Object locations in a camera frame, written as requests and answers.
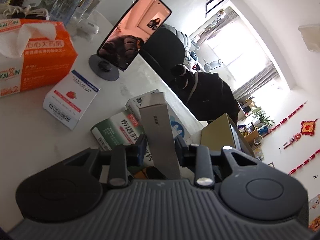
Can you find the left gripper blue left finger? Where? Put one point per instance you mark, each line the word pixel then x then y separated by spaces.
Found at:
pixel 140 149

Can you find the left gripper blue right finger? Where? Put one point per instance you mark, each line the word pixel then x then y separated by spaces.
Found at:
pixel 181 148

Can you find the white blue rabbit medicine box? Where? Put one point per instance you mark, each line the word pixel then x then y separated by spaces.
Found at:
pixel 134 104

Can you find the green orange medicine box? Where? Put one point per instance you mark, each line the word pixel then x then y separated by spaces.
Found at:
pixel 119 129

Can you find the white green medicine box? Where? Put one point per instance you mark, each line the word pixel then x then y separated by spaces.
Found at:
pixel 155 120

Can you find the small white red medicine box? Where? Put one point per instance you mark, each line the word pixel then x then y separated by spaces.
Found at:
pixel 68 100

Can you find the large tan cardboard box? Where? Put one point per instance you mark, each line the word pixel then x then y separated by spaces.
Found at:
pixel 224 132

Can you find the black fluffy coat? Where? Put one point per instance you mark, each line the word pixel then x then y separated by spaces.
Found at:
pixel 206 95

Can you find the white office chair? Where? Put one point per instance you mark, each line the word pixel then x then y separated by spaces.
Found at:
pixel 208 67

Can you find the green potted plant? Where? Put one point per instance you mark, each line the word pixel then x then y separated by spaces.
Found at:
pixel 261 119

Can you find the black dining chair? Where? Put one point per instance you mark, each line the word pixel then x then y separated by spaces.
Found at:
pixel 165 49

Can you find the smartphone on stand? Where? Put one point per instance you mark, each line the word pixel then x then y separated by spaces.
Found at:
pixel 121 46

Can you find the red chinese knot ornament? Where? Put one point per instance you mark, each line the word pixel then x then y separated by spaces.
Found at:
pixel 306 128

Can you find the white earbuds case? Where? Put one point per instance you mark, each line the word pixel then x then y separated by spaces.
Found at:
pixel 88 27

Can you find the orange tissue pack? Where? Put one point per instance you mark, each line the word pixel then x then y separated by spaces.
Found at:
pixel 34 53

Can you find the clear water bottle vase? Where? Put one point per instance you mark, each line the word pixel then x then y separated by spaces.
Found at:
pixel 63 10

